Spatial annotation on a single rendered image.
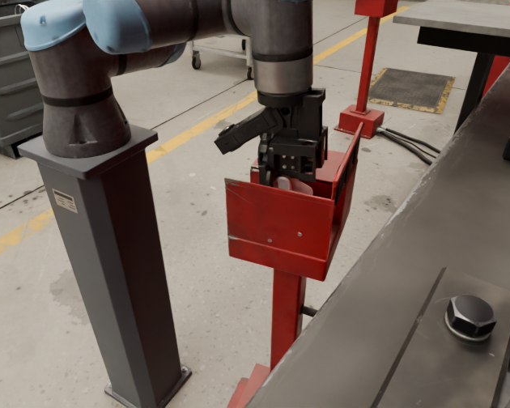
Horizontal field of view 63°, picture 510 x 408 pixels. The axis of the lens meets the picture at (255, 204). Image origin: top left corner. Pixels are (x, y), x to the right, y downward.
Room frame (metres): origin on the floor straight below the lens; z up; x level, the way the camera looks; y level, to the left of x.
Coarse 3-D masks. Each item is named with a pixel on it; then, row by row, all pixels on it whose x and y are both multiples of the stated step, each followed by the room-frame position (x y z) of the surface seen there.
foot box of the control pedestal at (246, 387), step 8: (256, 368) 0.67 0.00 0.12; (264, 368) 0.67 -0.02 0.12; (256, 376) 0.65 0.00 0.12; (264, 376) 0.65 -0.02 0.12; (240, 384) 0.70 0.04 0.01; (248, 384) 0.63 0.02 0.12; (256, 384) 0.63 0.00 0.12; (240, 392) 0.67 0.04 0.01; (248, 392) 0.61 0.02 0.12; (232, 400) 0.65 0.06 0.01; (240, 400) 0.58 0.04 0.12; (248, 400) 0.58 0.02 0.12
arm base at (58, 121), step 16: (96, 96) 0.67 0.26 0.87; (112, 96) 0.71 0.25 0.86; (48, 112) 0.66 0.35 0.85; (64, 112) 0.65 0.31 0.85; (80, 112) 0.65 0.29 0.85; (96, 112) 0.67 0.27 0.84; (112, 112) 0.69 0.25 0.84; (48, 128) 0.66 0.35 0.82; (64, 128) 0.64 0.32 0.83; (80, 128) 0.65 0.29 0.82; (96, 128) 0.65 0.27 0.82; (112, 128) 0.67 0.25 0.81; (128, 128) 0.71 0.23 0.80; (48, 144) 0.65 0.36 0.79; (64, 144) 0.64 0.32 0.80; (80, 144) 0.64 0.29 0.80; (96, 144) 0.64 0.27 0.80; (112, 144) 0.66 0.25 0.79
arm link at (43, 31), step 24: (72, 0) 0.73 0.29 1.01; (24, 24) 0.67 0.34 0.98; (48, 24) 0.65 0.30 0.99; (72, 24) 0.66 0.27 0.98; (48, 48) 0.65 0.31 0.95; (72, 48) 0.66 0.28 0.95; (96, 48) 0.68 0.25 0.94; (48, 72) 0.65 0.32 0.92; (72, 72) 0.65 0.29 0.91; (96, 72) 0.68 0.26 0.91; (120, 72) 0.72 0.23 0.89; (48, 96) 0.66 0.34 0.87; (72, 96) 0.65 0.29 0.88
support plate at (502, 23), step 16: (432, 0) 0.77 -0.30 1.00; (448, 0) 0.77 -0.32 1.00; (400, 16) 0.63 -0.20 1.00; (416, 16) 0.63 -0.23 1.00; (432, 16) 0.63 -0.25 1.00; (448, 16) 0.63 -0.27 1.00; (464, 16) 0.63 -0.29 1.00; (480, 16) 0.63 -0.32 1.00; (496, 16) 0.63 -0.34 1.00; (480, 32) 0.57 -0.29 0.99; (496, 32) 0.56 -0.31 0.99
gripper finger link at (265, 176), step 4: (264, 156) 0.51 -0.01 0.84; (264, 160) 0.51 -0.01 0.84; (260, 164) 0.50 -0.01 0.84; (264, 164) 0.50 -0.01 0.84; (260, 168) 0.50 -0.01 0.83; (264, 168) 0.49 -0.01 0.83; (260, 172) 0.50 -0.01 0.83; (264, 172) 0.49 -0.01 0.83; (268, 172) 0.50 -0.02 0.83; (272, 172) 0.50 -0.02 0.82; (260, 176) 0.50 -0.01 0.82; (264, 176) 0.49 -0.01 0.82; (268, 176) 0.49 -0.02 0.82; (272, 176) 0.50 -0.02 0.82; (260, 180) 0.49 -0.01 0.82; (264, 180) 0.49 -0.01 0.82; (268, 180) 0.49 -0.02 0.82; (272, 180) 0.50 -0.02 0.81; (260, 184) 0.49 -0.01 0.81; (264, 184) 0.49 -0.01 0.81; (268, 184) 0.49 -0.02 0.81; (272, 184) 0.50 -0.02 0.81
